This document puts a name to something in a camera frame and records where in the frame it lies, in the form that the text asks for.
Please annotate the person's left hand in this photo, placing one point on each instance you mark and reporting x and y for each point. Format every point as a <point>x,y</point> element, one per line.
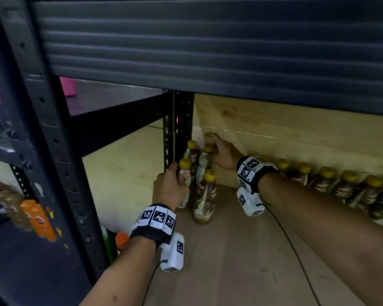
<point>170,191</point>

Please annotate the person's right hand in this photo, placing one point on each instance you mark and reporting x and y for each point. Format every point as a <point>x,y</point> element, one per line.
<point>228,156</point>

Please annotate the wooden shelf with black frame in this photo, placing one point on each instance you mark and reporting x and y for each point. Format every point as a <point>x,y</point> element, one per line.
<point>242,267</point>

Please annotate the row of coffee bottles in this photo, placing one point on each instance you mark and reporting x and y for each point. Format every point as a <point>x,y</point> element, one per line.
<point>344,188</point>

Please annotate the person's right forearm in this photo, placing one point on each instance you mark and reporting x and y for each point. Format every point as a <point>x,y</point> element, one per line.
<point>332,232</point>

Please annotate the person's left forearm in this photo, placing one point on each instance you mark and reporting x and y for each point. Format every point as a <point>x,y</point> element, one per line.
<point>121,277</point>

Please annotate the black marker wrist band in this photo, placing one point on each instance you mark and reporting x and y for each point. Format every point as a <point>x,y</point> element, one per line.
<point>253,172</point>
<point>153,223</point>

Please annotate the grey roller shutter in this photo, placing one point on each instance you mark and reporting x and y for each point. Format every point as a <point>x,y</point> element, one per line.
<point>210,44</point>

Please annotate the pink object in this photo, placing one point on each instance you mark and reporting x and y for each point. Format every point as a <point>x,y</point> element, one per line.
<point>68,87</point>

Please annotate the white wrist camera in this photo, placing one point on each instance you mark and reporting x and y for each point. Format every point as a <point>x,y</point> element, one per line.
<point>174,251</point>
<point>249,202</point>

